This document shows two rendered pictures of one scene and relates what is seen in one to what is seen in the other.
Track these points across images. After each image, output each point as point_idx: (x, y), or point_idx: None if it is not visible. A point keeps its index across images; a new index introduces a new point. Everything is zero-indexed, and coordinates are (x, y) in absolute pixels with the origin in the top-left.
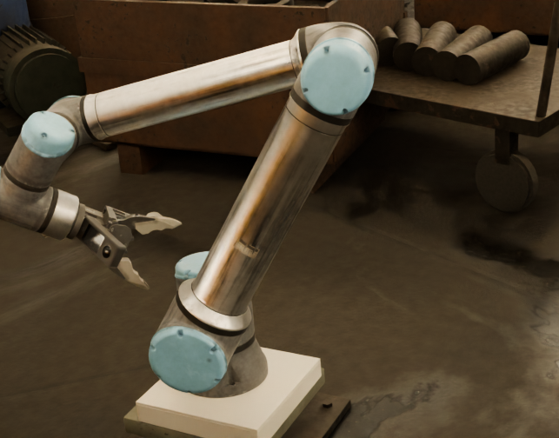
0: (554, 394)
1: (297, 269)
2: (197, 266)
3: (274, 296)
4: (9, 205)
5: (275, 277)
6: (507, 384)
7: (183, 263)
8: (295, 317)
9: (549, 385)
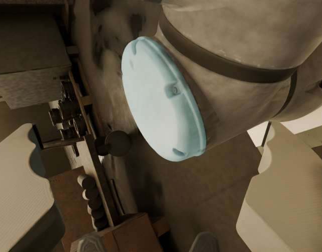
0: (147, 2)
1: (188, 184)
2: (156, 99)
3: (205, 178)
4: None
5: (198, 190)
6: (157, 21)
7: (172, 134)
8: (205, 153)
9: (147, 11)
